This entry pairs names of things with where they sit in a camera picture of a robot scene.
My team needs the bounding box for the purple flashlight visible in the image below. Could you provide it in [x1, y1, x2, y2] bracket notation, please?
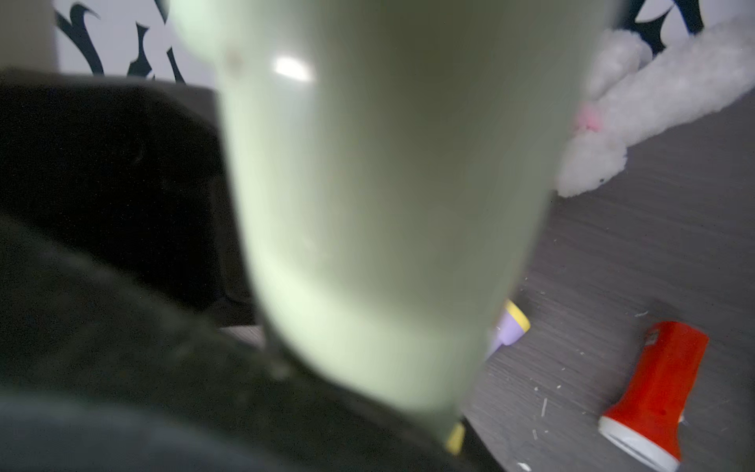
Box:
[488, 301, 531, 357]

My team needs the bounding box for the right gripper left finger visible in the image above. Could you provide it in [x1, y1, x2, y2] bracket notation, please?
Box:
[1, 218, 469, 471]

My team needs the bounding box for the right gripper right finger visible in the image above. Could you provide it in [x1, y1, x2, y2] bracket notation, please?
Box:
[459, 417, 505, 472]

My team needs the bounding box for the green flashlight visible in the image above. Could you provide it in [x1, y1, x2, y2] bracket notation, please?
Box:
[168, 1, 621, 443]

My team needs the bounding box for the white teddy bear pink shirt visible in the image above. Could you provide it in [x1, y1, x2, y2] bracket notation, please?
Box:
[554, 18, 754, 198]

